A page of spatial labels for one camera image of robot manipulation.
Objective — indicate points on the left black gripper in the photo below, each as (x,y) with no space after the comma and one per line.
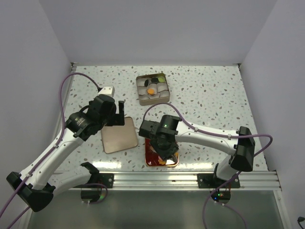
(118,119)

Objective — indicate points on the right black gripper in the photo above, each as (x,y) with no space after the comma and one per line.
(165,153)

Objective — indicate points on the orange round cookie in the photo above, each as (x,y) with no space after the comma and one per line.
(151,91)

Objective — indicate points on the black sandwich cookie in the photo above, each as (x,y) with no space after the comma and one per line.
(146,83)
(155,80)

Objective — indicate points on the green round cookie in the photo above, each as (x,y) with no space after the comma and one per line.
(161,79)

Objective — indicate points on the metal tongs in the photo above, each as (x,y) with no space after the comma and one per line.
(150,154)

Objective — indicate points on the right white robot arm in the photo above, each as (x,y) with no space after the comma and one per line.
(239,146)

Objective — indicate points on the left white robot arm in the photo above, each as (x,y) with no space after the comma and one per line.
(33,184)

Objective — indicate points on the orange flower cookie bottom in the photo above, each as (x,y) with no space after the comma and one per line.
(162,163)

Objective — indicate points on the red rectangular tray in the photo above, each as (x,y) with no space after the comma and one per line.
(169,162)

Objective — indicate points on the gold tin lid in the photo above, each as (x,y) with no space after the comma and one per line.
(119,138)

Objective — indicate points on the gold cookie tin box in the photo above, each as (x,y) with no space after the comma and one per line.
(162,90)

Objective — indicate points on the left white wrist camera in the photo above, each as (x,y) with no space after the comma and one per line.
(107,90)

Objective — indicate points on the right black base bracket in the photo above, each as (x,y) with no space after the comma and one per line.
(208,180)

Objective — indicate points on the black base bracket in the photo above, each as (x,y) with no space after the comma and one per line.
(208,180)
(107,179)

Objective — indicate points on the left black base bracket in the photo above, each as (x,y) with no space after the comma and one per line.
(107,179)

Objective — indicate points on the aluminium frame rail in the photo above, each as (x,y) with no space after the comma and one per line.
(169,180)

